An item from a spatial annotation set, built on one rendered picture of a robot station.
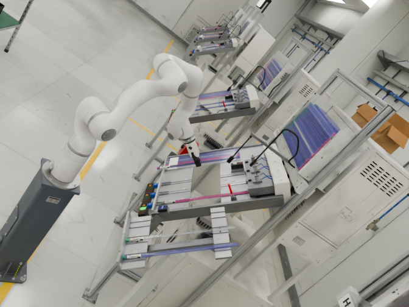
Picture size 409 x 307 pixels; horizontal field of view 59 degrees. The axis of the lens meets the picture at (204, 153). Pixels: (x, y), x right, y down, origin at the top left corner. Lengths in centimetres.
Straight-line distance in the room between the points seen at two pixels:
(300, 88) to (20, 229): 237
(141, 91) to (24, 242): 100
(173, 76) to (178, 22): 889
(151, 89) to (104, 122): 26
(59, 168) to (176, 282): 100
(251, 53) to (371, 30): 210
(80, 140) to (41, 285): 98
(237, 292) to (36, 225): 121
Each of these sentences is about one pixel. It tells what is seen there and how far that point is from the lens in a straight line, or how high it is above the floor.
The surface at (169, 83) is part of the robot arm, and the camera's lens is 163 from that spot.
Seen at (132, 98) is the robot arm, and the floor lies 123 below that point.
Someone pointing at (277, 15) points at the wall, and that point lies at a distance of 1060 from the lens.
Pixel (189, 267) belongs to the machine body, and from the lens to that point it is 222.
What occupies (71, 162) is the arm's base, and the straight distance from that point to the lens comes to 177.
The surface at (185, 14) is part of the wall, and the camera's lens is 1049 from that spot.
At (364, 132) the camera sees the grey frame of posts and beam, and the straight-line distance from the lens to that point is 184.
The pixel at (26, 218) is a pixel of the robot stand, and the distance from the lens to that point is 198.
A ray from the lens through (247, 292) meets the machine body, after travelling 236.
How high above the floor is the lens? 183
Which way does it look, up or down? 21 degrees down
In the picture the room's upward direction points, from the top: 40 degrees clockwise
